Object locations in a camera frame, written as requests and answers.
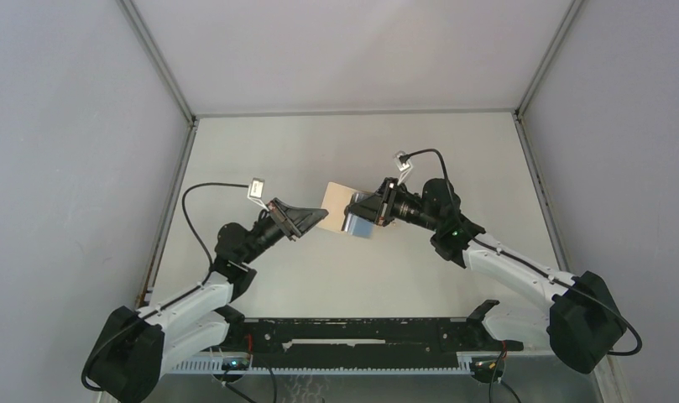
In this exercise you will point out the aluminium frame post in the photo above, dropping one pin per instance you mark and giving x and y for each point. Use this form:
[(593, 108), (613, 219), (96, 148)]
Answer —
[(150, 47), (553, 48)]

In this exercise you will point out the left green controller board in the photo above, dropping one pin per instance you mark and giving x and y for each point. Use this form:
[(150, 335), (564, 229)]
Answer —
[(235, 364)]

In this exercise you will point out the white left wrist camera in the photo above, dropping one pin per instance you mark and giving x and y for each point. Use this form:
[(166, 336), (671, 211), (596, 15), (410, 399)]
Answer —
[(255, 192)]

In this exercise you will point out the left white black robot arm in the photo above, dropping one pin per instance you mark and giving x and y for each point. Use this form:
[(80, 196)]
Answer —
[(136, 348)]

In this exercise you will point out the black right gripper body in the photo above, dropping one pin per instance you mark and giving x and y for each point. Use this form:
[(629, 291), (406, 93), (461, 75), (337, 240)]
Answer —
[(389, 201)]

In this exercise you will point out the right green controller board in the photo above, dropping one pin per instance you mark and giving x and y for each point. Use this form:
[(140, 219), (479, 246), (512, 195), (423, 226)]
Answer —
[(486, 365)]

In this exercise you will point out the green controller board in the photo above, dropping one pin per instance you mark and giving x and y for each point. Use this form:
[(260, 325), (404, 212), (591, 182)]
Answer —
[(486, 365), (235, 364)]

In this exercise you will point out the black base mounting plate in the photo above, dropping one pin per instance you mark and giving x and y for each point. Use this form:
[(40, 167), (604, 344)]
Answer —
[(361, 343)]

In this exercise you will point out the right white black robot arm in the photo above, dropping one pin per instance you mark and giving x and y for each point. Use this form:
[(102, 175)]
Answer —
[(576, 316)]

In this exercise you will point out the right aluminium frame post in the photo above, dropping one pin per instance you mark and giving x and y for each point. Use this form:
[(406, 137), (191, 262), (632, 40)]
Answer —
[(553, 48)]

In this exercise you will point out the back aluminium frame rail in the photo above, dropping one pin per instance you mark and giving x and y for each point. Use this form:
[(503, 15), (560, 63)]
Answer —
[(367, 112)]

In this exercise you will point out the left aluminium frame post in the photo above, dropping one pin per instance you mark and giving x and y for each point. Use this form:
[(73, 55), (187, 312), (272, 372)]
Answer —
[(150, 47)]

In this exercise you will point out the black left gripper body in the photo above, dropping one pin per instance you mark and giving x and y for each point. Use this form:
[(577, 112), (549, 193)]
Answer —
[(283, 222)]

